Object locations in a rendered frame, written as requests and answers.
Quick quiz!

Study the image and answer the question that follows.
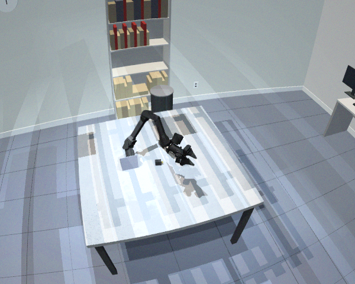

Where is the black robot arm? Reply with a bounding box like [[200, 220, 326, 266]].
[[122, 110, 183, 163]]

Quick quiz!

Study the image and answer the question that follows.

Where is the black two-prong plug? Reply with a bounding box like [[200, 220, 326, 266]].
[[154, 159, 162, 166]]

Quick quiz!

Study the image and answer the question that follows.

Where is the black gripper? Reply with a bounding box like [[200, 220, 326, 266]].
[[174, 144, 197, 166]]

